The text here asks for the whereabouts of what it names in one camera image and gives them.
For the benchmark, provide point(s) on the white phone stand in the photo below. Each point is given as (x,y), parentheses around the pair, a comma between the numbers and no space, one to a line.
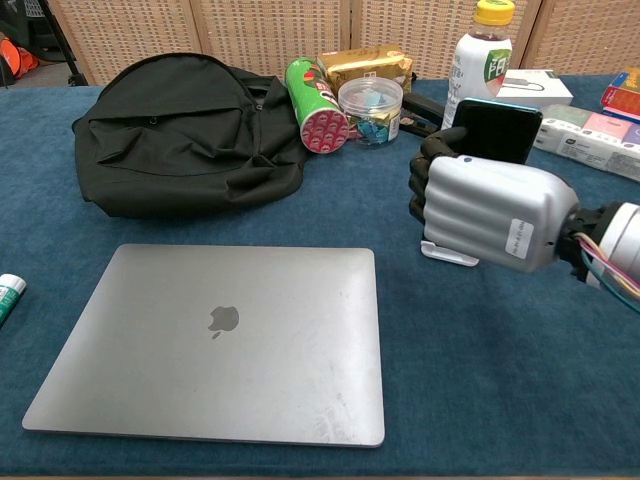
(445,255)

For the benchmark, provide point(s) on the clear jar of binder clips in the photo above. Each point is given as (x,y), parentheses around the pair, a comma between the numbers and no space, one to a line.
(370,100)

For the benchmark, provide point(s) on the blue felt table cloth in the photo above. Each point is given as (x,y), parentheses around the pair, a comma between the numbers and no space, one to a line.
(450,350)

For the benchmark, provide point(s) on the woven wooden folding screen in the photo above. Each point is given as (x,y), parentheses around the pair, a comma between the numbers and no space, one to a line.
(250,30)

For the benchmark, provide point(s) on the pastel tissue multipack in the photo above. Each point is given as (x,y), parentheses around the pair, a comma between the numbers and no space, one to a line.
(590,135)

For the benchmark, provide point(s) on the white green glue stick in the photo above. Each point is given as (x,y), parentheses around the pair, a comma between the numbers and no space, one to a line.
(10,295)

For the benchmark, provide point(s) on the white adapter box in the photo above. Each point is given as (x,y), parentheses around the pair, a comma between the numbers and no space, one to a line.
(540,95)

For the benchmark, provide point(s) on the black backpack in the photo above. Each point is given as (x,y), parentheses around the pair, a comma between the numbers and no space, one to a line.
(175,150)

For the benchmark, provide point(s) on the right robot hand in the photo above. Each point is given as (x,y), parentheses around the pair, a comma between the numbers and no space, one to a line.
(490,210)

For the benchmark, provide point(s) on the white drink bottle yellow cap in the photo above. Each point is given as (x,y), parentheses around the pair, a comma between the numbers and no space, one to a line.
(475,65)

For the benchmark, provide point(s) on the colourful box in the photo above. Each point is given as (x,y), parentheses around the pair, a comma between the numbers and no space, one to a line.
(625,95)

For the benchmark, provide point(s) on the gold wrapped package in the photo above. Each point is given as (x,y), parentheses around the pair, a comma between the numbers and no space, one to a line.
(360,65)

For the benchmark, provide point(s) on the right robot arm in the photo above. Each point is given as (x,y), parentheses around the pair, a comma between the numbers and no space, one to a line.
(625,235)

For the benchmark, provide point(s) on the grey closed laptop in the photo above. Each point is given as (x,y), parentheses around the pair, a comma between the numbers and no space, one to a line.
(200,375)

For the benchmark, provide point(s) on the black tripod stand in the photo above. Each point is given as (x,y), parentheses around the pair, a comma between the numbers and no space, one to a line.
(66,55)

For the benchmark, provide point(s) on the black smartphone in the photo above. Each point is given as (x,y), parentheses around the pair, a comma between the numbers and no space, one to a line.
(500,130)

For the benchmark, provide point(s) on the green chips can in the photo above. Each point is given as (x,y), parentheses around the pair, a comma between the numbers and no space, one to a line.
(310,90)

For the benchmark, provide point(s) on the black stapler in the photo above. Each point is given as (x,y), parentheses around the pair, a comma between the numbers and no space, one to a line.
(420,107)

